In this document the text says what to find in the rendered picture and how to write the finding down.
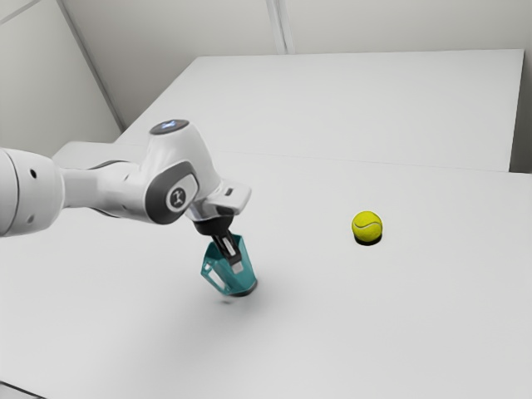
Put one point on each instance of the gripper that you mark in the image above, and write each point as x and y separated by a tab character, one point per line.
214	225

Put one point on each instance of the teal faceted mug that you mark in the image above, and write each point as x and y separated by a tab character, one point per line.
232	274

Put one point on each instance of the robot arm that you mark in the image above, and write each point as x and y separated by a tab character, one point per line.
104	183

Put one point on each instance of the yellow tennis ball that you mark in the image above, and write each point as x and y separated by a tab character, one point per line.
367	226

